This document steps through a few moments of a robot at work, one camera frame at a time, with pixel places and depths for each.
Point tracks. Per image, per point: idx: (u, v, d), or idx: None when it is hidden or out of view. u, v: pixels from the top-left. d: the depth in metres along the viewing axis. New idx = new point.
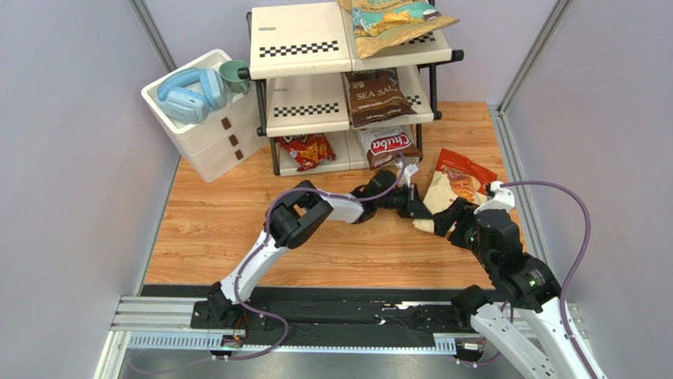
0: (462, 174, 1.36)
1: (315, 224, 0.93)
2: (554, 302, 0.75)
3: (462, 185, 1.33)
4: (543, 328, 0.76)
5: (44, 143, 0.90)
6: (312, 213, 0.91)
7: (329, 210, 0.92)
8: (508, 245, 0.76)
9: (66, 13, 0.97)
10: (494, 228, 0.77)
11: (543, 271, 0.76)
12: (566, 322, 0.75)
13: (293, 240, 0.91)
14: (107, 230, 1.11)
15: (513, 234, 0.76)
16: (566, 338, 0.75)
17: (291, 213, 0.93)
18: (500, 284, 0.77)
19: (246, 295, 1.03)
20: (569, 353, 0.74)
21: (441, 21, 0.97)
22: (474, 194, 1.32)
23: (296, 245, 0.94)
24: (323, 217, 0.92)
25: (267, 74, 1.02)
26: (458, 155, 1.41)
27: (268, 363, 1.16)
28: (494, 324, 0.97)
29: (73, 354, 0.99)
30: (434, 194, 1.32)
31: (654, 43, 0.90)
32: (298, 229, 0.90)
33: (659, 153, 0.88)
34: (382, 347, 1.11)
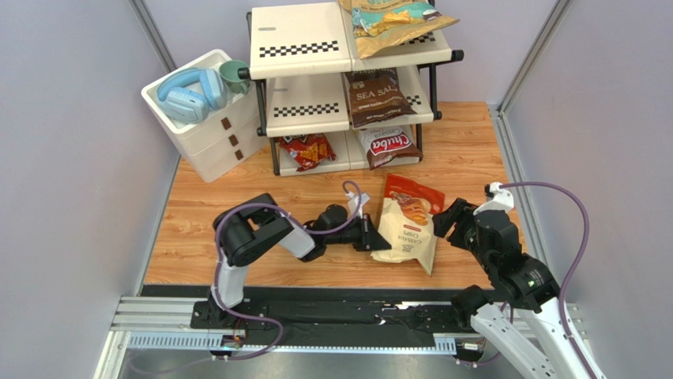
0: (411, 197, 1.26)
1: (268, 242, 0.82)
2: (553, 302, 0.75)
3: (413, 209, 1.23)
4: (542, 328, 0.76)
5: (45, 143, 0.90)
6: (266, 228, 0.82)
7: (288, 228, 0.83)
8: (507, 245, 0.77)
9: (66, 13, 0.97)
10: (492, 229, 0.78)
11: (542, 271, 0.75)
12: (565, 323, 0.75)
13: (240, 257, 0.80)
14: (107, 230, 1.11)
15: (511, 234, 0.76)
16: (565, 339, 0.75)
17: (243, 226, 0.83)
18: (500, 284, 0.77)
19: (238, 298, 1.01)
20: (569, 353, 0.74)
21: (441, 21, 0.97)
22: (426, 215, 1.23)
23: (244, 263, 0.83)
24: (280, 234, 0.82)
25: (267, 74, 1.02)
26: (400, 178, 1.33)
27: (268, 364, 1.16)
28: (494, 325, 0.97)
29: (73, 354, 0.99)
30: (386, 223, 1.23)
31: (653, 44, 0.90)
32: (247, 242, 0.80)
33: (659, 154, 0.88)
34: (383, 347, 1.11)
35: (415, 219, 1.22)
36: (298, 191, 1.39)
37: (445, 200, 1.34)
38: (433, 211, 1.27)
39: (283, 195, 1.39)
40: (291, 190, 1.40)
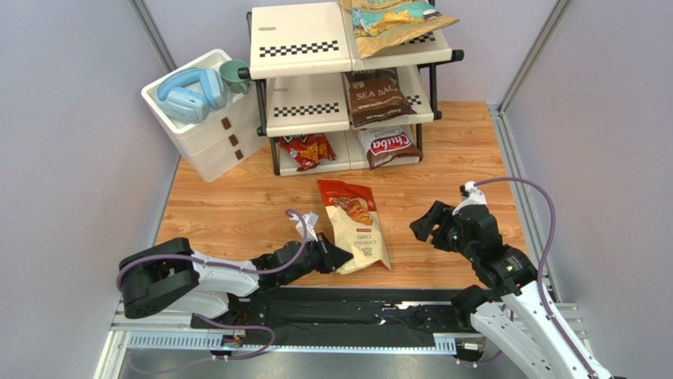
0: (351, 201, 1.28)
1: (166, 298, 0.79)
2: (533, 285, 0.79)
3: (357, 212, 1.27)
4: (525, 311, 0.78)
5: (45, 143, 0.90)
6: (163, 284, 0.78)
7: (185, 286, 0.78)
8: (486, 234, 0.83)
9: (66, 14, 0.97)
10: (473, 221, 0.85)
11: (518, 255, 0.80)
12: (546, 304, 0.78)
13: (133, 309, 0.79)
14: (107, 230, 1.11)
15: (490, 224, 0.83)
16: (549, 319, 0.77)
17: (147, 277, 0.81)
18: (483, 272, 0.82)
19: (221, 307, 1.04)
20: (553, 334, 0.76)
21: (441, 21, 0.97)
22: (369, 214, 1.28)
23: (147, 313, 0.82)
24: (178, 291, 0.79)
25: (267, 74, 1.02)
26: (332, 183, 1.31)
27: (268, 363, 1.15)
28: (494, 322, 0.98)
29: (73, 354, 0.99)
30: (339, 235, 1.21)
31: (653, 44, 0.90)
32: (142, 297, 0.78)
33: (659, 154, 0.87)
34: (382, 347, 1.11)
35: (364, 219, 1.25)
36: (298, 191, 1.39)
37: (370, 187, 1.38)
38: (370, 208, 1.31)
39: (283, 194, 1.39)
40: (291, 189, 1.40)
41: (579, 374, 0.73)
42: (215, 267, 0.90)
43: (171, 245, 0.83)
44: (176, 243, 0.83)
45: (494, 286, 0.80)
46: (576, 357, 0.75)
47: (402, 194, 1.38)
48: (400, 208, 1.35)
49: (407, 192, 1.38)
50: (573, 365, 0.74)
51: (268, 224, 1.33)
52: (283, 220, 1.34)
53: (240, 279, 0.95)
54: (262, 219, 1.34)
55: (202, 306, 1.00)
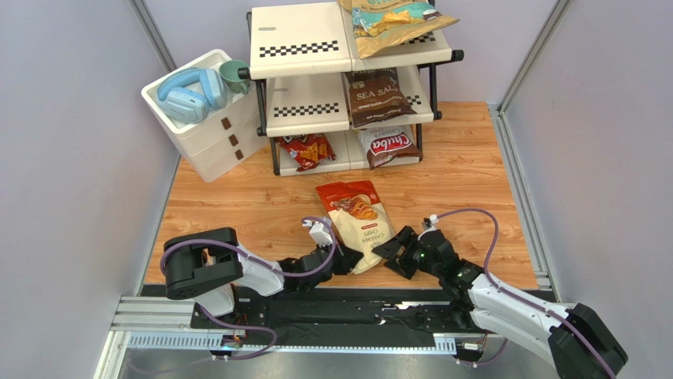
0: (352, 201, 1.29)
1: (212, 284, 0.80)
2: (482, 277, 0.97)
3: (360, 209, 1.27)
4: (481, 294, 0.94)
5: (44, 143, 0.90)
6: (211, 270, 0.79)
7: (236, 275, 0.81)
8: (446, 256, 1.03)
9: (65, 14, 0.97)
10: (433, 247, 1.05)
11: (475, 268, 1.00)
12: (494, 283, 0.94)
13: (174, 291, 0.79)
14: (107, 230, 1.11)
15: (447, 249, 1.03)
16: (500, 291, 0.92)
17: (191, 260, 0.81)
18: (448, 288, 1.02)
19: (228, 307, 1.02)
20: (509, 300, 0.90)
21: (441, 21, 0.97)
22: (372, 208, 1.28)
23: (184, 296, 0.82)
24: (226, 279, 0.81)
25: (267, 74, 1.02)
26: (331, 186, 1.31)
27: (268, 364, 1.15)
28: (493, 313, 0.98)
29: (73, 354, 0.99)
30: (347, 234, 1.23)
31: (654, 45, 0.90)
32: (188, 279, 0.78)
33: (659, 154, 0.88)
34: (382, 347, 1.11)
35: (370, 215, 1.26)
36: (298, 191, 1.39)
37: (373, 185, 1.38)
38: (373, 200, 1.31)
39: (283, 195, 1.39)
40: (291, 189, 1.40)
41: (539, 318, 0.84)
42: (253, 263, 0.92)
43: (219, 234, 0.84)
44: (223, 232, 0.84)
45: (460, 296, 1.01)
46: (534, 309, 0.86)
47: (402, 194, 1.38)
48: (401, 208, 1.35)
49: (407, 192, 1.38)
50: (532, 313, 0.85)
51: (268, 224, 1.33)
52: (283, 220, 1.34)
53: (269, 276, 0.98)
54: (262, 219, 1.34)
55: (216, 302, 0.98)
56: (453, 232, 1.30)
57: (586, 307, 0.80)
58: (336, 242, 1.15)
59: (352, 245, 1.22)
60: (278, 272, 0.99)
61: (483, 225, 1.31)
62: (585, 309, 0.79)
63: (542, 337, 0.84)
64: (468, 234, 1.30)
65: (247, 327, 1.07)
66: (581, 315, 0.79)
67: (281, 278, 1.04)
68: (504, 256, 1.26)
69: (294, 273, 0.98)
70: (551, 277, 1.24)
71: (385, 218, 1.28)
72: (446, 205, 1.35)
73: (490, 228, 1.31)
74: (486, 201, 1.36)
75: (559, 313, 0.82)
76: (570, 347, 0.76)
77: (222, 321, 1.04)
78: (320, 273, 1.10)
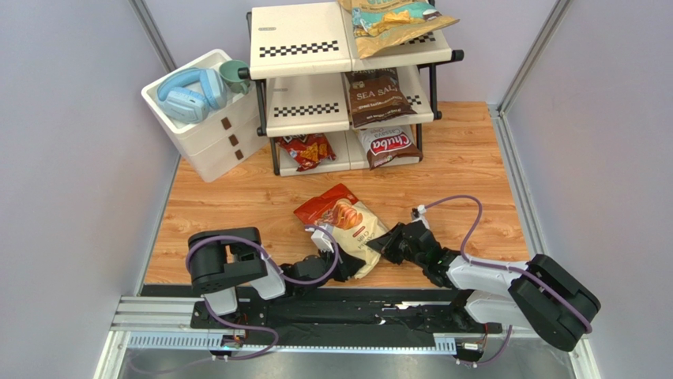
0: (333, 211, 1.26)
1: (237, 280, 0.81)
2: (459, 261, 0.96)
3: (344, 217, 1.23)
4: (456, 271, 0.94)
5: (44, 143, 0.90)
6: (239, 268, 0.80)
7: (262, 274, 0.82)
8: (428, 245, 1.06)
9: (65, 14, 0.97)
10: (415, 237, 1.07)
11: (453, 254, 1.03)
12: (467, 259, 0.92)
13: (200, 286, 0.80)
14: (107, 230, 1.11)
15: (429, 238, 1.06)
16: (471, 264, 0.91)
17: (215, 254, 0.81)
18: (432, 276, 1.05)
19: (231, 307, 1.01)
20: (479, 270, 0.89)
21: (441, 21, 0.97)
22: (355, 208, 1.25)
23: (207, 291, 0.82)
24: (252, 277, 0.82)
25: (268, 74, 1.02)
26: (308, 204, 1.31)
27: (268, 363, 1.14)
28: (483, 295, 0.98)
29: (73, 354, 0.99)
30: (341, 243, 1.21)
31: (653, 45, 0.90)
32: (212, 275, 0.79)
33: (659, 155, 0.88)
34: (382, 347, 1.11)
35: (355, 220, 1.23)
36: (298, 191, 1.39)
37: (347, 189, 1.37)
38: (352, 200, 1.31)
39: (283, 195, 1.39)
40: (291, 189, 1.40)
41: (502, 276, 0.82)
42: (269, 264, 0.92)
43: (244, 232, 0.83)
44: (247, 231, 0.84)
45: (444, 284, 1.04)
46: (498, 268, 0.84)
47: (402, 194, 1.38)
48: (401, 208, 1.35)
49: (407, 192, 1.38)
50: (497, 273, 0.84)
51: (268, 224, 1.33)
52: (283, 221, 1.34)
53: (279, 281, 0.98)
54: (262, 219, 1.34)
55: (223, 298, 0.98)
56: (453, 232, 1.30)
57: (545, 256, 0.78)
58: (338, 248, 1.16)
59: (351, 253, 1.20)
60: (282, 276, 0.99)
61: (483, 225, 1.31)
62: (543, 259, 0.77)
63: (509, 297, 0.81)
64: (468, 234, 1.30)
65: (247, 327, 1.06)
66: (540, 265, 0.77)
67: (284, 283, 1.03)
68: (504, 256, 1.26)
69: (304, 282, 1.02)
70: None
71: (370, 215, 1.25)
72: (446, 205, 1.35)
73: (490, 228, 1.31)
74: (486, 201, 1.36)
75: (520, 266, 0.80)
76: (535, 300, 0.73)
77: (223, 320, 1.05)
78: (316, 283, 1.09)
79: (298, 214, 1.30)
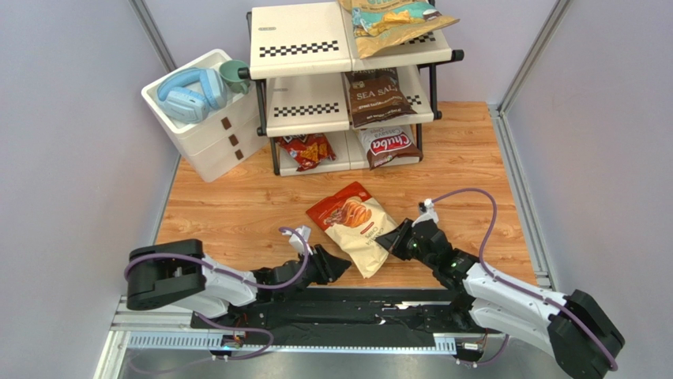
0: (343, 209, 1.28)
1: (171, 296, 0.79)
2: (477, 268, 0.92)
3: (352, 215, 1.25)
4: (476, 284, 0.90)
5: (44, 143, 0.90)
6: (171, 283, 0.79)
7: (196, 288, 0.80)
8: (439, 245, 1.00)
9: (66, 14, 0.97)
10: (426, 237, 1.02)
11: (469, 258, 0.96)
12: (490, 273, 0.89)
13: (135, 302, 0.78)
14: (107, 230, 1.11)
15: (440, 238, 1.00)
16: (495, 281, 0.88)
17: (152, 271, 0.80)
18: (442, 279, 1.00)
19: (221, 309, 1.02)
20: (505, 290, 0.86)
21: (441, 20, 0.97)
22: (363, 205, 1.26)
23: (146, 308, 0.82)
24: (186, 292, 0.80)
25: (267, 74, 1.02)
26: (321, 204, 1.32)
27: (268, 363, 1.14)
28: (491, 308, 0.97)
29: (73, 354, 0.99)
30: (350, 242, 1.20)
31: (653, 45, 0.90)
32: (148, 291, 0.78)
33: (659, 154, 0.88)
34: (382, 347, 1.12)
35: (364, 217, 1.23)
36: (298, 191, 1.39)
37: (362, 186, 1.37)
38: (364, 198, 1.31)
39: (283, 194, 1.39)
40: (291, 189, 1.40)
41: (536, 306, 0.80)
42: (220, 274, 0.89)
43: (184, 245, 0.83)
44: (189, 244, 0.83)
45: (454, 287, 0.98)
46: (530, 295, 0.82)
47: (402, 194, 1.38)
48: (401, 208, 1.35)
49: (407, 192, 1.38)
50: (529, 302, 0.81)
51: (268, 225, 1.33)
52: (283, 221, 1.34)
53: (240, 290, 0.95)
54: (262, 219, 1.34)
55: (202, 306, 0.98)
56: (452, 232, 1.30)
57: (582, 293, 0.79)
58: (317, 249, 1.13)
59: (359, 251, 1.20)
60: (250, 282, 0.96)
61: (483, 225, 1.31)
62: (582, 296, 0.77)
63: (541, 325, 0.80)
64: (468, 234, 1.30)
65: (251, 329, 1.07)
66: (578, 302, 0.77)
67: (254, 287, 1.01)
68: (505, 256, 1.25)
69: (265, 287, 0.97)
70: (551, 277, 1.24)
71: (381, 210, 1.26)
72: (444, 204, 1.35)
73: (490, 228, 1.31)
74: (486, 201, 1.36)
75: (557, 299, 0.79)
76: (571, 337, 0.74)
77: (216, 324, 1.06)
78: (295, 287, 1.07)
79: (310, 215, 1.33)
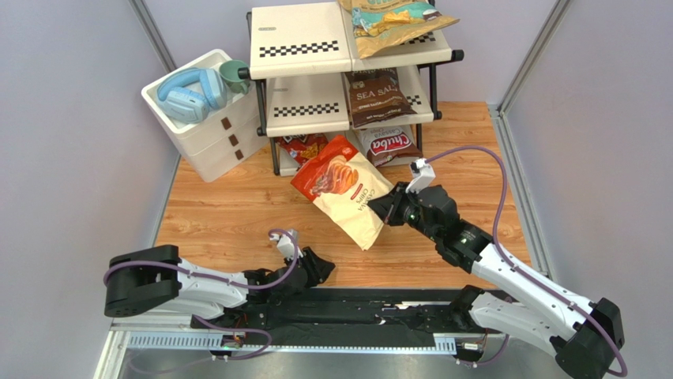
0: (328, 174, 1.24)
1: (145, 304, 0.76)
2: (490, 248, 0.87)
3: (342, 181, 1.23)
4: (491, 271, 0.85)
5: (44, 144, 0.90)
6: (144, 289, 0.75)
7: (169, 294, 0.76)
8: (449, 218, 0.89)
9: (65, 14, 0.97)
10: (435, 207, 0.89)
11: (477, 230, 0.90)
12: (508, 260, 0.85)
13: (112, 309, 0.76)
14: (107, 230, 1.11)
15: (451, 209, 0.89)
16: (514, 272, 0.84)
17: (129, 278, 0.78)
18: (444, 253, 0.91)
19: (216, 309, 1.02)
20: (524, 283, 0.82)
21: (441, 21, 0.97)
22: (351, 169, 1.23)
23: (126, 316, 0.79)
24: (160, 298, 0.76)
25: (268, 74, 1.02)
26: (305, 170, 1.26)
27: (268, 364, 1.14)
28: (491, 309, 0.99)
29: (73, 354, 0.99)
30: (342, 212, 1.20)
31: (654, 46, 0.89)
32: (122, 299, 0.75)
33: (659, 155, 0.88)
34: (383, 347, 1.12)
35: (352, 179, 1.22)
36: (298, 191, 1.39)
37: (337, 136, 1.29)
38: (347, 156, 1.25)
39: (283, 195, 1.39)
40: (291, 189, 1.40)
41: (560, 309, 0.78)
42: (200, 278, 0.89)
43: (160, 252, 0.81)
44: (163, 250, 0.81)
45: (457, 263, 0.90)
46: (552, 296, 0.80)
47: None
48: None
49: None
50: (552, 303, 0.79)
51: (268, 225, 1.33)
52: (284, 221, 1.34)
53: (226, 293, 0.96)
54: (263, 219, 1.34)
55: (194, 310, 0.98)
56: None
57: (608, 302, 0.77)
58: (306, 250, 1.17)
59: (352, 219, 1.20)
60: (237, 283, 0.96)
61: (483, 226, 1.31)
62: (610, 305, 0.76)
63: (558, 328, 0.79)
64: None
65: (251, 329, 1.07)
66: (605, 309, 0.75)
67: (243, 289, 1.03)
68: None
69: (253, 287, 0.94)
70: (551, 277, 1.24)
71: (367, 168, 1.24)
72: None
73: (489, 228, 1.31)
74: (486, 201, 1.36)
75: (583, 306, 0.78)
76: (595, 349, 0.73)
77: (213, 324, 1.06)
78: (291, 288, 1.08)
79: (294, 181, 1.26)
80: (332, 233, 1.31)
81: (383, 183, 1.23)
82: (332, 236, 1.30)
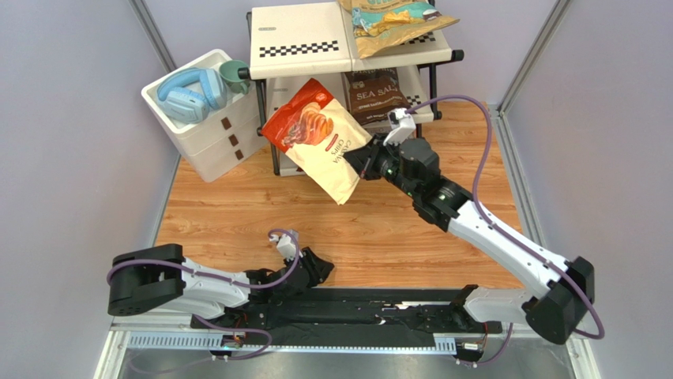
0: (302, 122, 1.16)
1: (148, 302, 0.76)
2: (468, 204, 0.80)
3: (315, 132, 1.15)
4: (467, 227, 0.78)
5: (45, 144, 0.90)
6: (147, 287, 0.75)
7: (173, 294, 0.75)
8: (429, 173, 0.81)
9: (65, 15, 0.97)
10: (417, 160, 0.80)
11: (456, 186, 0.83)
12: (485, 215, 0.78)
13: (116, 309, 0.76)
14: (107, 230, 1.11)
15: (434, 164, 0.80)
16: (490, 229, 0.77)
17: (133, 276, 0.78)
18: (422, 211, 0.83)
19: (217, 309, 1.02)
20: (501, 241, 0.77)
21: (441, 21, 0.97)
22: (325, 118, 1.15)
23: (130, 313, 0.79)
24: (164, 298, 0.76)
25: (268, 74, 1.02)
26: (276, 118, 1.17)
27: (268, 363, 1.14)
28: (480, 294, 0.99)
29: (73, 355, 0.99)
30: (315, 163, 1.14)
31: (653, 47, 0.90)
32: (125, 298, 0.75)
33: (658, 155, 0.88)
34: (382, 347, 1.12)
35: (326, 129, 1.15)
36: (298, 191, 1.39)
37: (314, 80, 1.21)
38: (322, 104, 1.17)
39: (283, 194, 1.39)
40: (291, 189, 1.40)
41: (535, 268, 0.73)
42: (203, 278, 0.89)
43: (164, 251, 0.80)
44: (167, 249, 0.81)
45: (434, 221, 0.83)
46: (528, 253, 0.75)
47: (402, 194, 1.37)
48: (401, 208, 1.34)
49: None
50: (528, 261, 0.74)
51: (268, 224, 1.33)
52: (283, 221, 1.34)
53: (227, 293, 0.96)
54: (262, 219, 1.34)
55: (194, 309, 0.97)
56: None
57: (586, 262, 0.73)
58: (306, 250, 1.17)
59: (325, 173, 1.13)
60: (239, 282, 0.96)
61: None
62: (587, 264, 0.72)
63: (532, 287, 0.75)
64: None
65: (251, 329, 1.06)
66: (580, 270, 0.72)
67: (246, 289, 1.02)
68: None
69: (257, 287, 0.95)
70: None
71: (343, 115, 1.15)
72: None
73: None
74: (486, 201, 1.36)
75: (558, 265, 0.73)
76: (566, 306, 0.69)
77: (213, 324, 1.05)
78: (292, 287, 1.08)
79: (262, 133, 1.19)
80: (332, 233, 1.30)
81: (361, 133, 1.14)
82: (332, 236, 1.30)
